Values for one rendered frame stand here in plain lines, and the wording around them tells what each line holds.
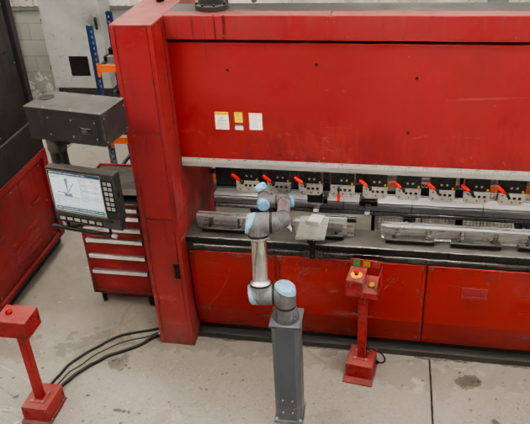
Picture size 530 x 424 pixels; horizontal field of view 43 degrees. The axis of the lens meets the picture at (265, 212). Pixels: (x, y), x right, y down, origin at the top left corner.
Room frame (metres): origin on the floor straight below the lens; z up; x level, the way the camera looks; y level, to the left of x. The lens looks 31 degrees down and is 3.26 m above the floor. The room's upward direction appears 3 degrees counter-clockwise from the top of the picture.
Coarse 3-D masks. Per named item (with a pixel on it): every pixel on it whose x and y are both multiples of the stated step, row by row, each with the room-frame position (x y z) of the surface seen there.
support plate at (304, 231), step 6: (306, 216) 3.72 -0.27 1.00; (300, 222) 3.66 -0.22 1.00; (324, 222) 3.64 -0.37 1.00; (300, 228) 3.59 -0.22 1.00; (306, 228) 3.58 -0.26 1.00; (312, 228) 3.58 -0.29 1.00; (318, 228) 3.57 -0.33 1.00; (324, 228) 3.57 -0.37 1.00; (300, 234) 3.52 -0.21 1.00; (306, 234) 3.51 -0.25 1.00; (312, 234) 3.51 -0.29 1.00; (318, 234) 3.51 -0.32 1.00; (324, 234) 3.50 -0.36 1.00; (312, 240) 3.46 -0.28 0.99; (318, 240) 3.45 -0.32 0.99; (324, 240) 3.44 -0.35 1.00
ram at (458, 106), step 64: (192, 64) 3.85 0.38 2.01; (256, 64) 3.77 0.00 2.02; (320, 64) 3.69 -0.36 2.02; (384, 64) 3.61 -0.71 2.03; (448, 64) 3.53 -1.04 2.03; (512, 64) 3.46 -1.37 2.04; (192, 128) 3.86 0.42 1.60; (320, 128) 3.69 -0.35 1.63; (384, 128) 3.60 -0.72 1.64; (448, 128) 3.53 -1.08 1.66; (512, 128) 3.45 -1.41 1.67
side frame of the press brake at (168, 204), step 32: (192, 0) 4.43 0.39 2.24; (128, 32) 3.71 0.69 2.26; (160, 32) 3.80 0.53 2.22; (128, 64) 3.71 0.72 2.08; (160, 64) 3.74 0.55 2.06; (128, 96) 3.72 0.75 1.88; (160, 96) 3.68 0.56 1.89; (160, 128) 3.68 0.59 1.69; (160, 160) 3.69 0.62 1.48; (160, 192) 3.70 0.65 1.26; (192, 192) 4.01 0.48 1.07; (160, 224) 3.70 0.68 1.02; (160, 256) 3.71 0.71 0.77; (160, 288) 3.71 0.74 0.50; (192, 288) 3.78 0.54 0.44; (160, 320) 3.73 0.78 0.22; (192, 320) 3.70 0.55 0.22
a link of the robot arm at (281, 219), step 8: (280, 200) 3.39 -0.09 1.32; (288, 200) 3.39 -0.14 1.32; (280, 208) 3.24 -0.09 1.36; (288, 208) 3.27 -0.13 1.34; (272, 216) 3.07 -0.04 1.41; (280, 216) 3.08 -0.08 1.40; (288, 216) 3.12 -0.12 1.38; (272, 224) 3.04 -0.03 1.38; (280, 224) 3.05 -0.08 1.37; (288, 224) 3.09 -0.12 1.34; (272, 232) 3.05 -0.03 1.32
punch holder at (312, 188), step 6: (300, 174) 3.72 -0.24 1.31; (306, 174) 3.70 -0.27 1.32; (312, 174) 3.69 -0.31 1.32; (318, 174) 3.69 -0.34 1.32; (306, 180) 3.70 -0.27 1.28; (312, 180) 3.69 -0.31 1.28; (318, 180) 3.69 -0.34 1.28; (300, 186) 3.71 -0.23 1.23; (306, 186) 3.70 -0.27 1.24; (312, 186) 3.69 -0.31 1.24; (318, 186) 3.68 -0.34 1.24; (300, 192) 3.71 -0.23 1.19; (306, 192) 3.70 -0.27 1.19; (312, 192) 3.69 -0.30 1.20; (318, 192) 3.70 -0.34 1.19
